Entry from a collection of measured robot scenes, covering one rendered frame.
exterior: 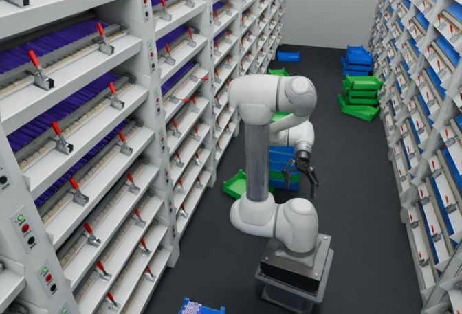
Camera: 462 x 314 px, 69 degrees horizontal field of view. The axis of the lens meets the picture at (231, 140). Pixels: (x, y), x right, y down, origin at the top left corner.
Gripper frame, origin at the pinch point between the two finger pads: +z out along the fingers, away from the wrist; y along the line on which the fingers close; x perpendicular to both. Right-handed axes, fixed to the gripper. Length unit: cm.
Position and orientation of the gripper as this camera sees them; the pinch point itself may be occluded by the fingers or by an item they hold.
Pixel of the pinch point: (300, 190)
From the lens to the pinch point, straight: 160.7
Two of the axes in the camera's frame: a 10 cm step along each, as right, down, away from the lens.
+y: 9.1, 3.7, 2.0
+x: -3.7, 5.1, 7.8
